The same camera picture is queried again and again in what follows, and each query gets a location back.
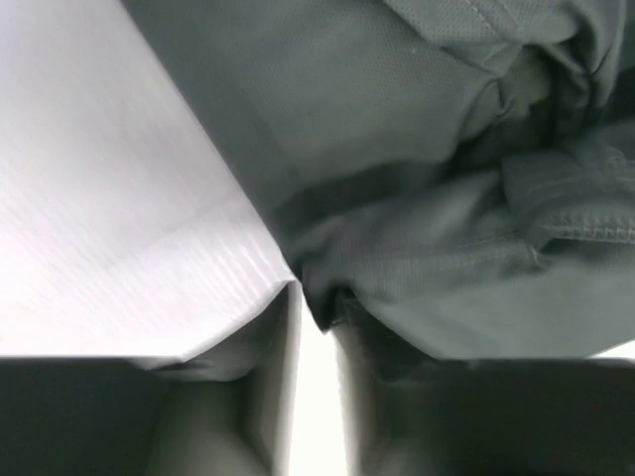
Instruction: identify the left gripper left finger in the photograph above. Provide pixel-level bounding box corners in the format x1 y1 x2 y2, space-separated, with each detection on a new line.
1 285 300 475

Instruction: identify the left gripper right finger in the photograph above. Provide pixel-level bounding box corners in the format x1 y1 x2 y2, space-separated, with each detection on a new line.
332 292 634 475

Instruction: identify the dark grey t-shirt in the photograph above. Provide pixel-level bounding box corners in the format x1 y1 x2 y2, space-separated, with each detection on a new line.
125 1 634 359

